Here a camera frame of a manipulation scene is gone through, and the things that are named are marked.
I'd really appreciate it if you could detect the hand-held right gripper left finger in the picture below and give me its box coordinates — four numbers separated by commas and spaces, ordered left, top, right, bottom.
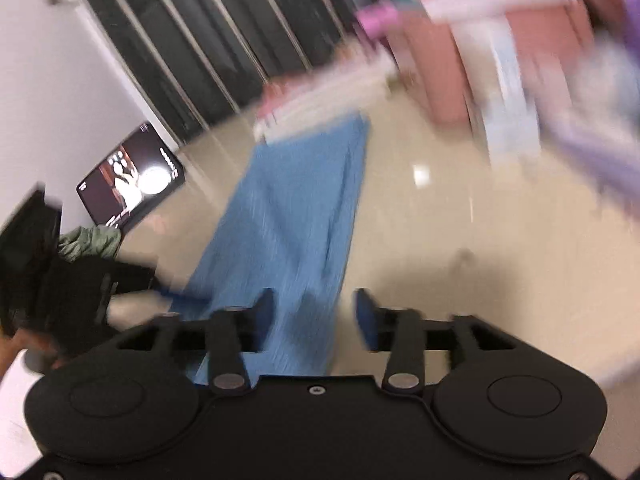
115, 288, 275, 395

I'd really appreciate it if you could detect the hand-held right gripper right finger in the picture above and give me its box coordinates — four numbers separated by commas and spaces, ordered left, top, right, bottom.
354, 288, 521, 393

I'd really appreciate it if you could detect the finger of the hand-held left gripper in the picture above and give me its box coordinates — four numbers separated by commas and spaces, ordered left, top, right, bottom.
102, 262, 173, 321

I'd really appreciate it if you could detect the blue crinkled garment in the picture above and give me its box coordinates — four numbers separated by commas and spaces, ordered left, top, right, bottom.
160, 112, 373, 386

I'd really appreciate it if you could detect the person's left forearm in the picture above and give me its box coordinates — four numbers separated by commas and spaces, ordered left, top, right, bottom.
0, 331, 58, 375

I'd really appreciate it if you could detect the green printed garment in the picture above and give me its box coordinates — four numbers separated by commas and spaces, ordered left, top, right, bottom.
57, 225, 123, 263

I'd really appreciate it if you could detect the black tablet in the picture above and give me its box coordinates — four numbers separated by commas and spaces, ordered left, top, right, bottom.
76, 120, 186, 235

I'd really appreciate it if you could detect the cream folded garment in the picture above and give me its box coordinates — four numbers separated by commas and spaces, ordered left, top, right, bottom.
255, 105, 351, 143

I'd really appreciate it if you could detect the white folded garment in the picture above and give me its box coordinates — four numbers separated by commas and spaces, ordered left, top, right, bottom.
252, 60, 401, 136

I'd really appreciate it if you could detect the pink storage box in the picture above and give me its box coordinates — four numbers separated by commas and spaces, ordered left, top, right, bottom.
392, 7, 596, 126

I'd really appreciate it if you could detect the white tissue pack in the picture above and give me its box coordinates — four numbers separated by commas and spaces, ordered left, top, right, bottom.
452, 20, 541, 166

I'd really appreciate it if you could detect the purple tray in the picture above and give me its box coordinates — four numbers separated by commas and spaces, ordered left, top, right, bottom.
540, 105, 640, 201

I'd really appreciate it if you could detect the magenta box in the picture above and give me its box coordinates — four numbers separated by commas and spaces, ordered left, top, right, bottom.
355, 0, 418, 38

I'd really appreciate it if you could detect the clear plastic bag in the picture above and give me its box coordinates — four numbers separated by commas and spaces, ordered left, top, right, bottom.
565, 35, 640, 121

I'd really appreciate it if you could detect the purple packet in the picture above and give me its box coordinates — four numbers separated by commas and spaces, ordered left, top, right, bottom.
617, 0, 640, 56

